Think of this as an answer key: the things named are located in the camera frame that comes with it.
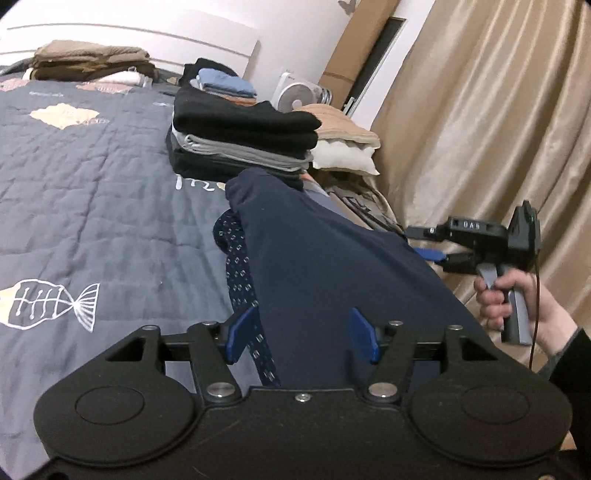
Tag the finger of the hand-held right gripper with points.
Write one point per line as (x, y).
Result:
(429, 232)
(429, 254)

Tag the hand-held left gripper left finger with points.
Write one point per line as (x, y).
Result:
(242, 332)

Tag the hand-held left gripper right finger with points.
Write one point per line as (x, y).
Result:
(364, 334)

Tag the navy blue shirt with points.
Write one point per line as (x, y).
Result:
(332, 267)

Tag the person's right forearm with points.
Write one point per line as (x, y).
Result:
(572, 369)

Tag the folded clothes stack black top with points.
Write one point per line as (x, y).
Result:
(240, 134)

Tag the folded clothes stack blue top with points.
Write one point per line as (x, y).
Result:
(221, 81)

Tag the person's right hand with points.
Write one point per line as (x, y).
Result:
(549, 318)

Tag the navy diamond-dotted cloth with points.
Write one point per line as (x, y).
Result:
(238, 267)

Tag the beige printed bag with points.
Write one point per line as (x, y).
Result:
(364, 207)

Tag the white pillow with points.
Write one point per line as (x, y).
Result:
(115, 78)
(346, 157)

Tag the beige curtain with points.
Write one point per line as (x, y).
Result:
(485, 115)

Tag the peach cushion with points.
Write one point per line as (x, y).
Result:
(341, 122)

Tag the dark framed panel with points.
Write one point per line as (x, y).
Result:
(383, 60)

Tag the white fan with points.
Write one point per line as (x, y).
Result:
(298, 94)

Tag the grey-blue printed quilt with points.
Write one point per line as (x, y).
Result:
(92, 207)

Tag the folded brown blankets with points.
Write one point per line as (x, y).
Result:
(87, 60)

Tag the white headboard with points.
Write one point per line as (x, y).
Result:
(138, 32)

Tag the butterfly wall sticker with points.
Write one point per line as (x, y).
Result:
(346, 5)

